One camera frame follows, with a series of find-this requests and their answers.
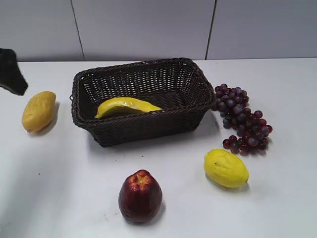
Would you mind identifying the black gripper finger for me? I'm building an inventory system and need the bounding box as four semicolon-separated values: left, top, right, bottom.
0;48;28;96

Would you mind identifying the yellow banana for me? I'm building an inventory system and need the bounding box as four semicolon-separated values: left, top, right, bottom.
95;97;161;119

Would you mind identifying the dark woven basket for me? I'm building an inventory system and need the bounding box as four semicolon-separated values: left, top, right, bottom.
71;58;216;147

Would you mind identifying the yellow-orange mango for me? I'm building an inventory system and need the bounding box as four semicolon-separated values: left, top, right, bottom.
22;91;56;132

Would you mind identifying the red apple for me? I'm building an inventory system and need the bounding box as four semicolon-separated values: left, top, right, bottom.
118;170;162;224

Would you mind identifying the yellow lemon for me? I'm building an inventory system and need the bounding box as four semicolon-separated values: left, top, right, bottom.
204;149;249;188

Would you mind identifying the purple grape bunch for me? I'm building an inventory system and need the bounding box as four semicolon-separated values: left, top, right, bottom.
212;83;273;155

